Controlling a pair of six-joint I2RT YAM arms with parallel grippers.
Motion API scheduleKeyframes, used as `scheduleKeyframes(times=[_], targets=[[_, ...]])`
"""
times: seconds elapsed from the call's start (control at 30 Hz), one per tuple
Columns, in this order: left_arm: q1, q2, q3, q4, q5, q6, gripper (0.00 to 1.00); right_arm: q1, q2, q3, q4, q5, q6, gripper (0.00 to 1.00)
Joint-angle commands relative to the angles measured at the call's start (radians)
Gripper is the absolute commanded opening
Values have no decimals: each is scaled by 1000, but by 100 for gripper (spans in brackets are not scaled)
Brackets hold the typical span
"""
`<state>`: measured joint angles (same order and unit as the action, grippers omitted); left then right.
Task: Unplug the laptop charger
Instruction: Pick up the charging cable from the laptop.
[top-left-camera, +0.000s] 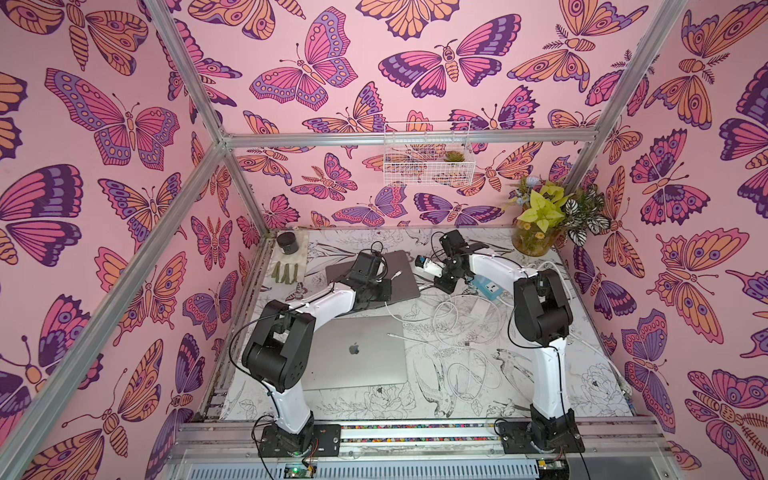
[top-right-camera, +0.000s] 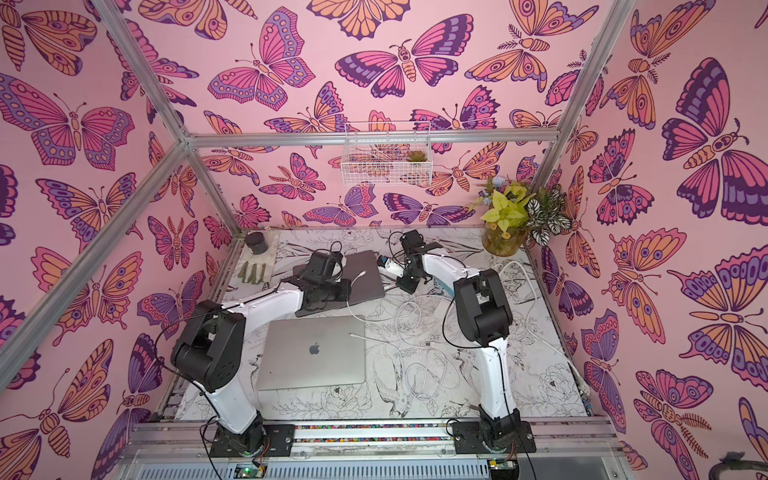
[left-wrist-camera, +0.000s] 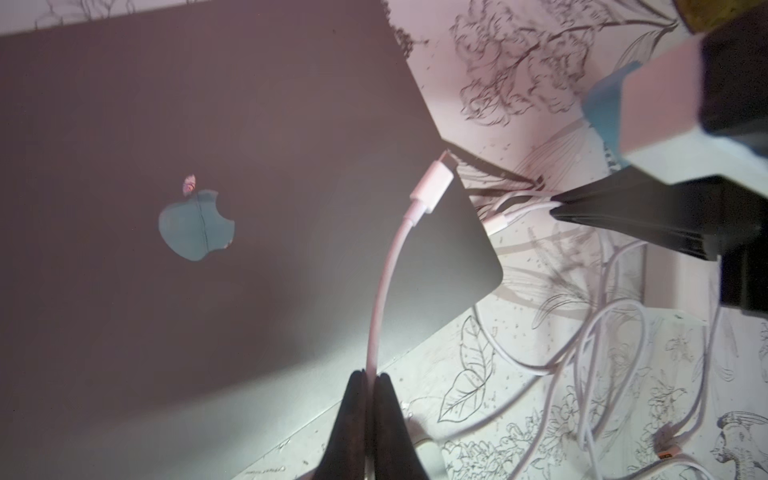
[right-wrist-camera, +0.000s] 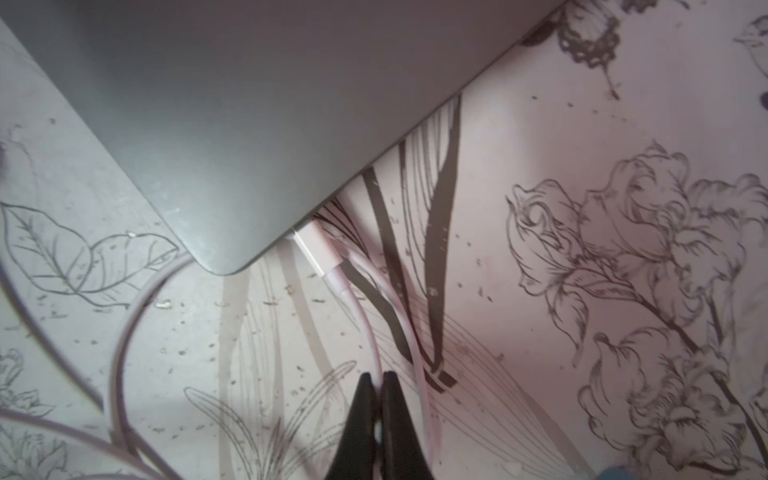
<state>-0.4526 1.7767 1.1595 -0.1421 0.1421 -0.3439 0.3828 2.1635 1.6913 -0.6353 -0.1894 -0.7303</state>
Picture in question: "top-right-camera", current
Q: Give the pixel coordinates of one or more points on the glass vase with flowers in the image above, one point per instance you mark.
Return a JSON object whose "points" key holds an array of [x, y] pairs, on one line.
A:
{"points": [[517, 217]]}

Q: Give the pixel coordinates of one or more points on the black round speaker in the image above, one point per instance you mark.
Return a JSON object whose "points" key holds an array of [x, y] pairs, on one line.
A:
{"points": [[256, 242]]}

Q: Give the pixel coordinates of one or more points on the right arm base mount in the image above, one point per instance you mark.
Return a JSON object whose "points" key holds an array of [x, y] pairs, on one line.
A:
{"points": [[474, 437]]}

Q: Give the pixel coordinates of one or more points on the silver laptop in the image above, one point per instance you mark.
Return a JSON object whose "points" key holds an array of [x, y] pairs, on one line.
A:
{"points": [[312, 352]]}

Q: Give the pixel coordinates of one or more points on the teal power strip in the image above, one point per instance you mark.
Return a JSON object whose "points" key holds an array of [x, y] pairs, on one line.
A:
{"points": [[449, 291]]}

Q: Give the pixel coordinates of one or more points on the green clips on tray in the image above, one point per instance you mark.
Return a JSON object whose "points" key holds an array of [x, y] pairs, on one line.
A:
{"points": [[252, 273]]}

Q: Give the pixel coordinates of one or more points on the white wire basket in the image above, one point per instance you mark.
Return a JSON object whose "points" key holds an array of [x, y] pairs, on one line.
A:
{"points": [[376, 152]]}

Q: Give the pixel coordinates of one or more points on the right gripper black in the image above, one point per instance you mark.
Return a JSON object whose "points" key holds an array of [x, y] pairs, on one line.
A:
{"points": [[408, 282]]}

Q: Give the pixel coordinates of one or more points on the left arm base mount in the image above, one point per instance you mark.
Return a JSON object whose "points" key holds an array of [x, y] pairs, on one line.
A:
{"points": [[268, 440]]}

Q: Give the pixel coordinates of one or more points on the aluminium frame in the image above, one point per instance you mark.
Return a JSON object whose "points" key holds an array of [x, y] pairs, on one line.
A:
{"points": [[43, 316]]}

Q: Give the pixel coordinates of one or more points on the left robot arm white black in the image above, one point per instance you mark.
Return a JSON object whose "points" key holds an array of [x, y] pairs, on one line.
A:
{"points": [[208, 352]]}

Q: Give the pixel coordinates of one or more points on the dark grey laptop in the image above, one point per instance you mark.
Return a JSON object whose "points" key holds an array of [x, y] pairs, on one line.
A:
{"points": [[360, 268]]}

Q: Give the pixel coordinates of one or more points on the small succulent plant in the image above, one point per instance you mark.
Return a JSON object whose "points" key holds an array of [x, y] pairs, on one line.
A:
{"points": [[417, 156]]}

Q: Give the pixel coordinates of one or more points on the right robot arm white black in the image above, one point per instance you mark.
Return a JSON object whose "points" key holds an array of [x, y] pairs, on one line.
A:
{"points": [[484, 318]]}

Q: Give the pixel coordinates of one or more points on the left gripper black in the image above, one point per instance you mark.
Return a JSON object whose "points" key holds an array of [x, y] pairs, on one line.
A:
{"points": [[346, 290]]}

